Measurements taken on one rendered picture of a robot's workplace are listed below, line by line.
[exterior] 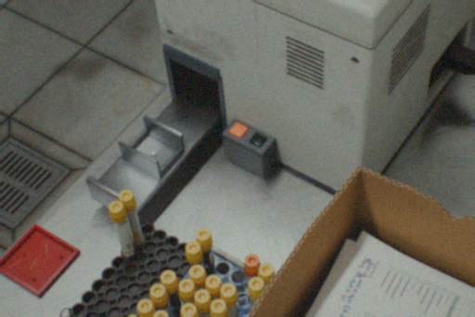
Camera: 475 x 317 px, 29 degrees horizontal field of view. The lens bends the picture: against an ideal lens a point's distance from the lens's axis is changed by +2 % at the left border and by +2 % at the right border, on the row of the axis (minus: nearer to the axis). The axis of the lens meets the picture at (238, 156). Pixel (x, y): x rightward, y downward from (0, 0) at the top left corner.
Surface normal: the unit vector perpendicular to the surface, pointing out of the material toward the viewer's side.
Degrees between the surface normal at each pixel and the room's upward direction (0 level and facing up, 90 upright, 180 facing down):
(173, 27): 90
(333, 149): 90
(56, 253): 0
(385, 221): 89
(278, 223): 0
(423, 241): 88
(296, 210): 0
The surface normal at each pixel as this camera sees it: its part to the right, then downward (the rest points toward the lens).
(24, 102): -0.06, -0.61
